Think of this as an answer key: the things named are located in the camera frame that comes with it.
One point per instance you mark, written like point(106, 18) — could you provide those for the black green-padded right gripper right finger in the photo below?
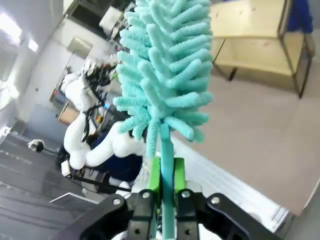
point(186, 215)

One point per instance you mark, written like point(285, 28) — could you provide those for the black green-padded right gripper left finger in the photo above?
point(141, 212)

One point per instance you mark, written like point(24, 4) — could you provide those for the teal chenille duster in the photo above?
point(170, 62)

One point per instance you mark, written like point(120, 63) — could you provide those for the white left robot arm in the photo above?
point(75, 140)

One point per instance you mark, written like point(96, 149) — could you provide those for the small white box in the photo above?
point(65, 168)

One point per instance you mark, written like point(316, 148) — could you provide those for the person in blue fleece jacket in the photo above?
point(300, 17)

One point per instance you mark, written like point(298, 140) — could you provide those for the round black and white camera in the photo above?
point(36, 145)

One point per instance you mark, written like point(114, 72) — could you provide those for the wooden shelf unit black frame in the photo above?
point(250, 32)

